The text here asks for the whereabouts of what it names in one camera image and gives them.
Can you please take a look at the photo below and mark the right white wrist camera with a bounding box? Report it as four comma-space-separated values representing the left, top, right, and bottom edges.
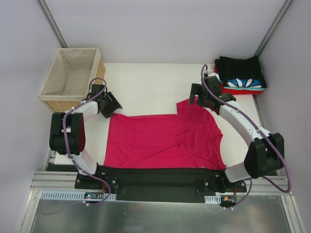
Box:
204, 70, 219, 78

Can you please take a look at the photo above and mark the pink t shirt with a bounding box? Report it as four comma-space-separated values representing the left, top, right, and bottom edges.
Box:
104, 100, 226, 170

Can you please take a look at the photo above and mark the aluminium frame post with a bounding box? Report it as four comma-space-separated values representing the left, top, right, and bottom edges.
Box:
254, 0, 294, 57
36, 0, 68, 49

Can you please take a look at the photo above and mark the wicker basket with liner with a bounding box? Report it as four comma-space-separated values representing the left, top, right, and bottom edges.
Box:
39, 48, 105, 112

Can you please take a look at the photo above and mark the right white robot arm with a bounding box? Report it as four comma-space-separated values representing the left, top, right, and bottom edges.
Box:
189, 76, 288, 192

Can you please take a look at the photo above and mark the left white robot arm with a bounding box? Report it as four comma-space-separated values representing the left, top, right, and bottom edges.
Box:
49, 84, 122, 189

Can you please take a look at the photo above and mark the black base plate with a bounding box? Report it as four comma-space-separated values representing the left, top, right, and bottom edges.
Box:
74, 166, 246, 203

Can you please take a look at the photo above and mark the left aluminium frame post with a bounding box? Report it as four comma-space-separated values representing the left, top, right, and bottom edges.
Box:
36, 0, 68, 49

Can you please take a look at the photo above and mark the red t shirt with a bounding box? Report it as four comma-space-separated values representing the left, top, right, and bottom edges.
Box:
214, 67, 264, 95

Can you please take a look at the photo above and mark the right aluminium frame post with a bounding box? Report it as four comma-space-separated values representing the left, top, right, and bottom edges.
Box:
254, 0, 294, 57

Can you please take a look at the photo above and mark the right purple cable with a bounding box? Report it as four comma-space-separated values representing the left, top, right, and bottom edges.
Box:
201, 64, 292, 214

